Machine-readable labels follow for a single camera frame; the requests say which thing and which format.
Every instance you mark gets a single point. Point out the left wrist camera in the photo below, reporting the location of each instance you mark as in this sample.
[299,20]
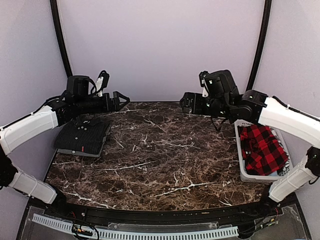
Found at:
[102,82]

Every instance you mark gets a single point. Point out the black curved front rail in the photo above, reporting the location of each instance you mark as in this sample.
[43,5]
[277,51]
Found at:
[242,214]

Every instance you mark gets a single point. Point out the red black plaid shirt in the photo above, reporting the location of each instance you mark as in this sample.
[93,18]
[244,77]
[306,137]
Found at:
[261,151]

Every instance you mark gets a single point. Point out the folded black pinstripe shirt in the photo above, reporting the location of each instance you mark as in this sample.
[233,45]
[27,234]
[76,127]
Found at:
[81,137]

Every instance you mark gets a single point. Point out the black white checked shirt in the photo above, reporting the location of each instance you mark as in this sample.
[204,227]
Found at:
[288,164]

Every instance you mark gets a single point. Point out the white plastic laundry basket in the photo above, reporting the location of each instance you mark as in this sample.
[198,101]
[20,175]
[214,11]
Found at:
[244,176]

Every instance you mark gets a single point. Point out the right black frame post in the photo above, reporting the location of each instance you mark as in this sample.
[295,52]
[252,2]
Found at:
[260,44]

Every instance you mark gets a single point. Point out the black frame post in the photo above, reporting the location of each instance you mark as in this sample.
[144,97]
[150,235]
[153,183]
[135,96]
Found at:
[60,37]
[260,44]

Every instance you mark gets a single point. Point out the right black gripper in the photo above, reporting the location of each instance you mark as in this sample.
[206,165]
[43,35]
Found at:
[196,108]

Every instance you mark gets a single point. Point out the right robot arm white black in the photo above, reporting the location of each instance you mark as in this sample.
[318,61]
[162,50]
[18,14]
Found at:
[220,97]

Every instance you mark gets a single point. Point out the folded grey shirt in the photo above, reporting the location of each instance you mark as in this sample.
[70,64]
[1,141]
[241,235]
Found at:
[82,153]

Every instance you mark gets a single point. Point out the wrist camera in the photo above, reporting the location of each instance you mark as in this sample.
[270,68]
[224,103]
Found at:
[202,75]
[102,82]

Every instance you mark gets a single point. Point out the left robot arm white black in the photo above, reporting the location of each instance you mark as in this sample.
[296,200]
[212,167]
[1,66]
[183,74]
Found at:
[81,96]

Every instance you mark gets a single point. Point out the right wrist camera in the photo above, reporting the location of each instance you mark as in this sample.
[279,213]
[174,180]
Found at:
[202,75]

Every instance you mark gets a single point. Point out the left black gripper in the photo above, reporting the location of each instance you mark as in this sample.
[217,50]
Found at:
[116,95]

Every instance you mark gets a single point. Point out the white slotted cable duct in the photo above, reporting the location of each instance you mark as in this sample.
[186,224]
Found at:
[121,231]

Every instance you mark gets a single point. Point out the left black frame post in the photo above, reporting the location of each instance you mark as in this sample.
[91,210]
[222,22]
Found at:
[60,37]

